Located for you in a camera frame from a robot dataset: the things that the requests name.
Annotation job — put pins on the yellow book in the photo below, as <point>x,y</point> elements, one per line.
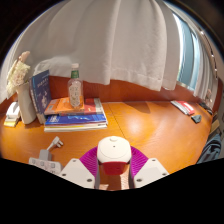
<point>10,122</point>

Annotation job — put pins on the white flower bouquet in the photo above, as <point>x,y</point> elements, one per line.
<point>18,73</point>

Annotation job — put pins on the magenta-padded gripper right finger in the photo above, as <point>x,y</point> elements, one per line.
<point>151,171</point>

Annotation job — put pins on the black backpack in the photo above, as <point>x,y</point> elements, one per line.
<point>210,150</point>

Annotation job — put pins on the red and white charger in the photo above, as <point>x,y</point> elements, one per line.
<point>114,151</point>

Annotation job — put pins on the red booklet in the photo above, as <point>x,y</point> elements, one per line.
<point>184,107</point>

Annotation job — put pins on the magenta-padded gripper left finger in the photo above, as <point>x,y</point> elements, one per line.
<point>75,171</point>

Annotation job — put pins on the blue flat book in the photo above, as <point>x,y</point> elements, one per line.
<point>76,119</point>

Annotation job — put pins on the white ceramic vase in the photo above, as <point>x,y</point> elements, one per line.
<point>26,105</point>

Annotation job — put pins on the window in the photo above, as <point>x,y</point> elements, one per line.
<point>188,53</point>

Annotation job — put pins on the small dark object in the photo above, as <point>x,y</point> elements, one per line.
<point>196,118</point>

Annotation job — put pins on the clear bottle green cap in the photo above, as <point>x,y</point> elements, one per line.
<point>75,90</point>

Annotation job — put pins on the blue upright book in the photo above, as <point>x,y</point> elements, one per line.
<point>40,90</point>

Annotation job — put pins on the orange book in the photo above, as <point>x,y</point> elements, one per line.
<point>60,106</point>

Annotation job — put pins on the white curtain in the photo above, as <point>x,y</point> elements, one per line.
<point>110,43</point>

